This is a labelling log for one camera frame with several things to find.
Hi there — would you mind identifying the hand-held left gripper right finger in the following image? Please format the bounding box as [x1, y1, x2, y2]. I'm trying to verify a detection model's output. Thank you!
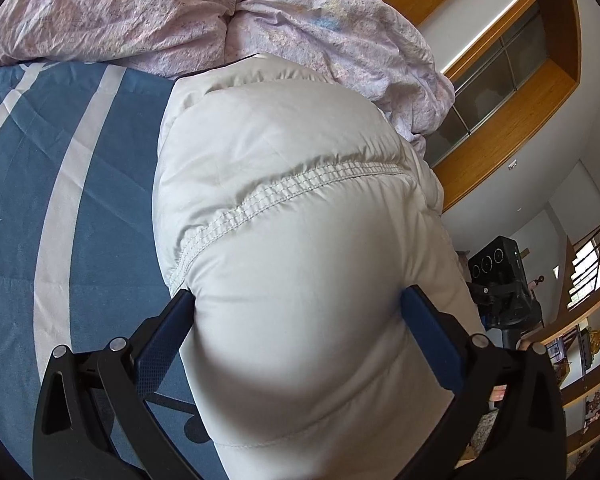
[402, 285, 567, 480]

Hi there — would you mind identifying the wooden framed glass cabinet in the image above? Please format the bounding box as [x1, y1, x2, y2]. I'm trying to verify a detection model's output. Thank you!
[370, 0, 582, 212]

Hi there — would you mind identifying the window with grille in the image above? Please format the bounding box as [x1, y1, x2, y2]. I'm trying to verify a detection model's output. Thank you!
[562, 225, 600, 311]

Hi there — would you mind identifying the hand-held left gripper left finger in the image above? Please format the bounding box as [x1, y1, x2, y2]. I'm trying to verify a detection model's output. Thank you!
[32, 290, 197, 480]

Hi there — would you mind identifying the pink floral quilt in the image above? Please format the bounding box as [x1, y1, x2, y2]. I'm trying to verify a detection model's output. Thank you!
[0, 0, 457, 137]

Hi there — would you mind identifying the wooden bookshelf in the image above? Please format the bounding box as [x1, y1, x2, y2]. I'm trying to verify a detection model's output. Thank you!
[520, 280, 600, 461]

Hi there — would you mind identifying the beige puffer jacket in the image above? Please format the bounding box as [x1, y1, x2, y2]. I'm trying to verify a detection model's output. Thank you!
[150, 52, 487, 480]

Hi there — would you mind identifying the blue white striped bed sheet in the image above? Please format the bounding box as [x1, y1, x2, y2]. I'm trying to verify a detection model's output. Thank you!
[0, 60, 231, 480]

